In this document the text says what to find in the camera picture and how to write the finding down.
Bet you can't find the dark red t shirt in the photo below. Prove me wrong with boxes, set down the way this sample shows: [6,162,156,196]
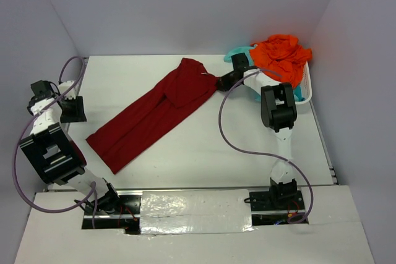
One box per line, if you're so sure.
[86,57,218,174]

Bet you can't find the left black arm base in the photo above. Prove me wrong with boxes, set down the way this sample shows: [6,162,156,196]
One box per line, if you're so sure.
[80,183,141,235]

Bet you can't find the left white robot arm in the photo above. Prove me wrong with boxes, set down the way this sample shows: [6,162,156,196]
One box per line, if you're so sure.
[19,80,121,214]

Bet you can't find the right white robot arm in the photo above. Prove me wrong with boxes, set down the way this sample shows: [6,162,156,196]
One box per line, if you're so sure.
[216,53,297,209]

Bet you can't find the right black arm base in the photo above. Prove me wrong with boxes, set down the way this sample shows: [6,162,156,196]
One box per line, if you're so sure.
[244,180,308,226]

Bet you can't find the orange t shirt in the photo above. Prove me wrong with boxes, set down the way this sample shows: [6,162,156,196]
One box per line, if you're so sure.
[249,34,312,88]

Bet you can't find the teal t shirt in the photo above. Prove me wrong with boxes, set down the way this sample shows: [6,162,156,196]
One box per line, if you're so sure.
[223,46,303,101]

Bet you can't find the white laundry basket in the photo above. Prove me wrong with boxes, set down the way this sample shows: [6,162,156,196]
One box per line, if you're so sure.
[296,62,312,105]

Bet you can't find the shiny taped white panel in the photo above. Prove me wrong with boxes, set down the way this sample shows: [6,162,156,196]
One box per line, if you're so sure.
[139,189,253,235]

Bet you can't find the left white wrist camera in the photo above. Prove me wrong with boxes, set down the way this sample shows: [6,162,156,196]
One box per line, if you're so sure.
[58,80,79,100]

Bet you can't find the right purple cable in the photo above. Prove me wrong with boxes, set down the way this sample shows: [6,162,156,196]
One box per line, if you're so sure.
[218,66,315,224]

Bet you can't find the purple cable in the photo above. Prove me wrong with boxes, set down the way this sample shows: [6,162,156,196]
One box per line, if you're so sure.
[218,66,315,224]
[12,56,100,229]

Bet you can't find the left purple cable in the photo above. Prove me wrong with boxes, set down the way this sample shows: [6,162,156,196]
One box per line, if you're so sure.
[12,56,100,229]

